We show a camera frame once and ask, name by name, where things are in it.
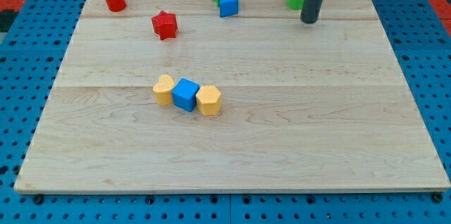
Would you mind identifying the yellow hexagon block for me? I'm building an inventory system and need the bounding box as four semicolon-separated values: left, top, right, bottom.
196;85;222;116

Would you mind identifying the blue cube block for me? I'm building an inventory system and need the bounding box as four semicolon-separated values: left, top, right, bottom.
172;78;200;112

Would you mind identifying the light wooden board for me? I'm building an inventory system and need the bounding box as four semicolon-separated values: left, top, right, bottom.
14;0;450;194

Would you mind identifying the yellow heart block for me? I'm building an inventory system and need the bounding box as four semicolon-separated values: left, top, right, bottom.
152;74;175;105

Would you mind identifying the blue triangular prism block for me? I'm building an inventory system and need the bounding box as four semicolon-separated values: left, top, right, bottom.
219;0;239;18

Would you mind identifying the red star block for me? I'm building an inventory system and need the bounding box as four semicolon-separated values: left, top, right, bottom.
151;11;178;40

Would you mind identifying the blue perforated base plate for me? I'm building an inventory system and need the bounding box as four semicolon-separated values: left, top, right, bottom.
1;0;450;223

